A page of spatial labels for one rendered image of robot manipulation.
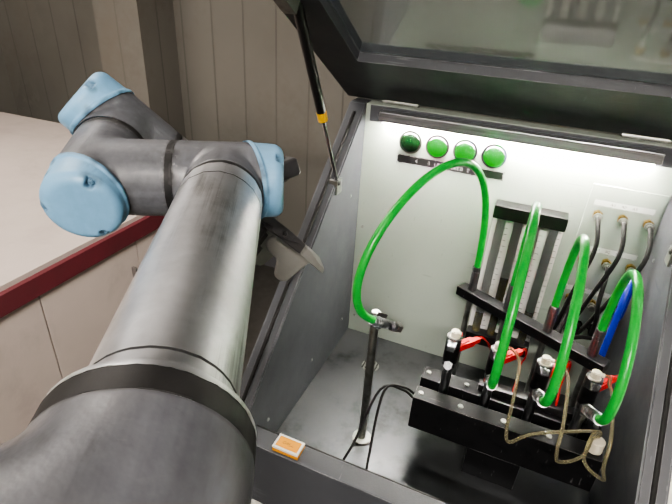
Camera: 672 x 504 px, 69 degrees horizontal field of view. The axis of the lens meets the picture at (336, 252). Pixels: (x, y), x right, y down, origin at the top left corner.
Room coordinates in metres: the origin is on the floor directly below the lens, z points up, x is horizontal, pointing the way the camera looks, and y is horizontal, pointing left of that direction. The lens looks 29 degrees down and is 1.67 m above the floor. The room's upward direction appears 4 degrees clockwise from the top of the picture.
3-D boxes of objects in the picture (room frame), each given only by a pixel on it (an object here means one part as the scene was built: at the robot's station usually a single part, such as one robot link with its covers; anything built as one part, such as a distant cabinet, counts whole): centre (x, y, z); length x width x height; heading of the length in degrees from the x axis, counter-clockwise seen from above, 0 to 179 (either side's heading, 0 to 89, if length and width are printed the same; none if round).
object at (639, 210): (0.88, -0.55, 1.20); 0.13 x 0.03 x 0.31; 68
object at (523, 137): (0.97, -0.33, 1.43); 0.54 x 0.03 x 0.02; 68
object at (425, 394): (0.68, -0.34, 0.91); 0.34 x 0.10 x 0.15; 68
